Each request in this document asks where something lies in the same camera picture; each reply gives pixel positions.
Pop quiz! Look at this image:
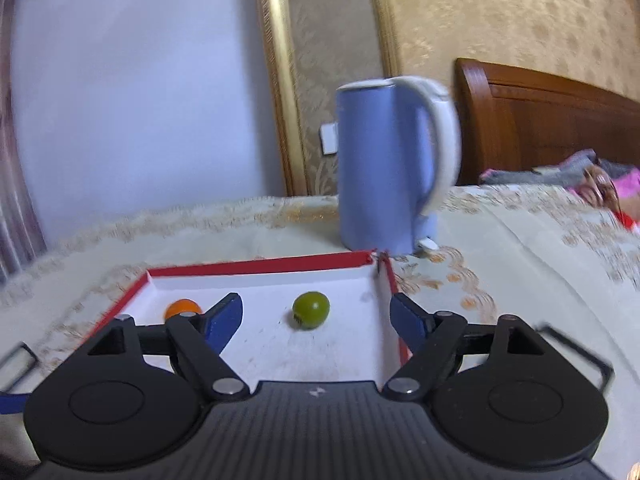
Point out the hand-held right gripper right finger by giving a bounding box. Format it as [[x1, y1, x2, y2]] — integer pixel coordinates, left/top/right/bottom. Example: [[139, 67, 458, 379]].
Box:
[[382, 292, 553, 402]]

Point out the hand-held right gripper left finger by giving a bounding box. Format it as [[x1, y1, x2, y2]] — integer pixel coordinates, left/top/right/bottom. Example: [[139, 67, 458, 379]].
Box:
[[87, 292, 251, 402]]

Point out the red box with white inside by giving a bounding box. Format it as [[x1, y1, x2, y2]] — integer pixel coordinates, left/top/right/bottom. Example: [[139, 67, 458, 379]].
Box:
[[85, 250, 413, 395]]

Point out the orange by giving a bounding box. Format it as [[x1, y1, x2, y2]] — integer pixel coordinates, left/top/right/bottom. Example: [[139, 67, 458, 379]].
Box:
[[164, 299, 203, 321]]

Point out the green tomato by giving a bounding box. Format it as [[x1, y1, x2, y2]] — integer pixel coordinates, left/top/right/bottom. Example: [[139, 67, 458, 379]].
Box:
[[292, 291, 331, 331]]

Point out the embroidered cream tablecloth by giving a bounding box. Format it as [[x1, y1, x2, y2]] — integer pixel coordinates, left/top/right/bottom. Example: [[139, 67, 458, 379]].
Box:
[[0, 185, 640, 480]]

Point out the blue electric kettle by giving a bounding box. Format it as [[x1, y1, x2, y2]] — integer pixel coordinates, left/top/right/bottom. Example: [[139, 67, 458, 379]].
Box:
[[336, 76, 462, 256]]

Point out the pile of clothes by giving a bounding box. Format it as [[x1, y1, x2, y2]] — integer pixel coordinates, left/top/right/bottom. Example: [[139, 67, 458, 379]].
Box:
[[479, 149, 640, 233]]

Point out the wooden headboard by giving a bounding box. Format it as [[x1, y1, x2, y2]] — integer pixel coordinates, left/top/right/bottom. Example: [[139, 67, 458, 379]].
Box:
[[454, 57, 640, 187]]

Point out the patterned curtain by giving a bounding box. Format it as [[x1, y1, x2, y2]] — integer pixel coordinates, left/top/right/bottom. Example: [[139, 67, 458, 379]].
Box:
[[0, 0, 48, 281]]

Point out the white wall socket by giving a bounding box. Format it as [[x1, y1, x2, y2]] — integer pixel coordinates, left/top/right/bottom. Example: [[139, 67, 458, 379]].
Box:
[[320, 122, 340, 156]]

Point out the gold wall panel frame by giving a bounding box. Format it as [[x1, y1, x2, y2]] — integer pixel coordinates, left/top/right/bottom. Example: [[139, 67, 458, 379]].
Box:
[[251, 0, 403, 197]]

